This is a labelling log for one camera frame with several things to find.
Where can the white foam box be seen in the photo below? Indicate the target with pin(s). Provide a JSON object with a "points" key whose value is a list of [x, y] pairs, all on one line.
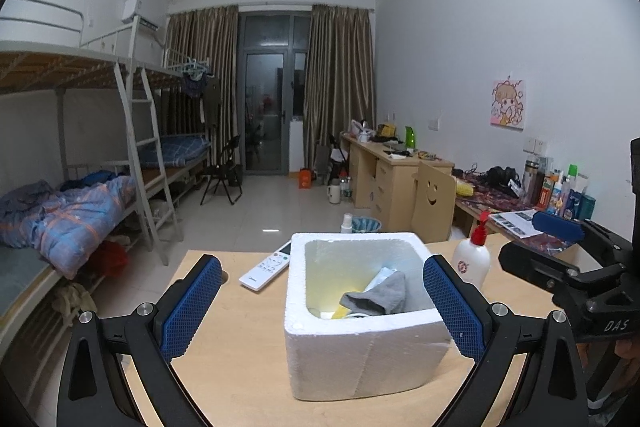
{"points": [[331, 359]]}

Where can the light wooden desk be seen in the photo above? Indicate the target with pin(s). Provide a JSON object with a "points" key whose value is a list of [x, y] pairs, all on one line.
{"points": [[385, 186]]}

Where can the printed paper sheet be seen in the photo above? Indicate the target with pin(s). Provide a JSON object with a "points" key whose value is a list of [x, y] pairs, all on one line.
{"points": [[518, 223]]}

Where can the yellow foam net sleeve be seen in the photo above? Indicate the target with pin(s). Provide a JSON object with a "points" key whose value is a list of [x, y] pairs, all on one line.
{"points": [[341, 312]]}

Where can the brown curtain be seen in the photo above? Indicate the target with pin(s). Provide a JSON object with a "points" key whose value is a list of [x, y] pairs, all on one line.
{"points": [[339, 75], [203, 44]]}

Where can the patterned desk with cloth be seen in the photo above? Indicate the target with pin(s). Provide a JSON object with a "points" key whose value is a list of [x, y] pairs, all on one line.
{"points": [[486, 198]]}

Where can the left brown curtain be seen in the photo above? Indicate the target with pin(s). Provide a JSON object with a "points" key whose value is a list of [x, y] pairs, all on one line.
{"points": [[203, 44]]}

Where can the white air conditioner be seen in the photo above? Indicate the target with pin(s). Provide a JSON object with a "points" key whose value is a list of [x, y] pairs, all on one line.
{"points": [[134, 9]]}

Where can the blue plastic basin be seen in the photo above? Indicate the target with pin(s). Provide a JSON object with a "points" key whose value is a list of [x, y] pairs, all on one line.
{"points": [[366, 225]]}

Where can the white foam strip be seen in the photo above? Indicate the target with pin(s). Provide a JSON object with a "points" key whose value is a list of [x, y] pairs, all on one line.
{"points": [[379, 278]]}

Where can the green bottle on desk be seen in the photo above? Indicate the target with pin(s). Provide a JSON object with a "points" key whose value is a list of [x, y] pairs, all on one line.
{"points": [[410, 139]]}

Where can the anime girl poster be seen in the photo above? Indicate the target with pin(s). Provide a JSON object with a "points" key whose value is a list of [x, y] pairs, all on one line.
{"points": [[508, 100]]}

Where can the orange bag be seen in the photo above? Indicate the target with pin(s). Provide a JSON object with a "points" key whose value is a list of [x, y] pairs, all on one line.
{"points": [[305, 178]]}

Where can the dark thermos bottle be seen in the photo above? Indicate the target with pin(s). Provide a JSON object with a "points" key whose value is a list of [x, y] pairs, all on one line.
{"points": [[535, 187]]}

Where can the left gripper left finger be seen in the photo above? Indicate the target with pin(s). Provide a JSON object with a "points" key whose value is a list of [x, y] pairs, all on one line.
{"points": [[164, 334]]}

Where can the white red pump bottle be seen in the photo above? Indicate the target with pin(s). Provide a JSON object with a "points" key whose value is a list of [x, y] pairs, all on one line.
{"points": [[471, 259]]}

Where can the person right hand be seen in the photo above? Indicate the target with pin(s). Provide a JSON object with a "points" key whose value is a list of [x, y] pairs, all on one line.
{"points": [[622, 381]]}

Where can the black folding chair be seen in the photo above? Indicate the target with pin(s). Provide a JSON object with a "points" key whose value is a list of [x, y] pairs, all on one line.
{"points": [[224, 171]]}

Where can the grey sock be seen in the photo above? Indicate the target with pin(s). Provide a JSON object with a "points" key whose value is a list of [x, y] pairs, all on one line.
{"points": [[385, 298]]}

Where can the black headphones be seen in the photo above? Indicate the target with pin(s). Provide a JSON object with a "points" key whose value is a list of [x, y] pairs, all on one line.
{"points": [[505, 180]]}

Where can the white bunk ladder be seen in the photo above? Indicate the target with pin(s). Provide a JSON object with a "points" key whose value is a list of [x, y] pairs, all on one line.
{"points": [[153, 202]]}

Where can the metal bunk bed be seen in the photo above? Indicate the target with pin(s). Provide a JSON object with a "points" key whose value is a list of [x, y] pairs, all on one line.
{"points": [[62, 122]]}

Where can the clear spray bottle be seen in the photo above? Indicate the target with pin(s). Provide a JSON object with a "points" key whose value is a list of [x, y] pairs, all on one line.
{"points": [[346, 226]]}

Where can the glass balcony door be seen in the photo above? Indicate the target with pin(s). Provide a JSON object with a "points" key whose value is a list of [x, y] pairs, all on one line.
{"points": [[272, 67]]}

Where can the blue plaid quilt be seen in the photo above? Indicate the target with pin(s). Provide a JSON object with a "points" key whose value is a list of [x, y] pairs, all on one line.
{"points": [[64, 227]]}

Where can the right brown curtain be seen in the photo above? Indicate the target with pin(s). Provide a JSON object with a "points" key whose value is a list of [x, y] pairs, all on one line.
{"points": [[339, 75]]}

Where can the wooden smiley chair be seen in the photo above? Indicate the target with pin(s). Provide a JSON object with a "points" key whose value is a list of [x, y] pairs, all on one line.
{"points": [[434, 204]]}

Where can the white remote control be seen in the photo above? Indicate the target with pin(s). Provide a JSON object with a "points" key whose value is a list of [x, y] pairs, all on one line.
{"points": [[267, 270]]}

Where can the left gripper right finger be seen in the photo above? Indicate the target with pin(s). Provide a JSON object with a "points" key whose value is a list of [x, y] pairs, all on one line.
{"points": [[486, 333]]}

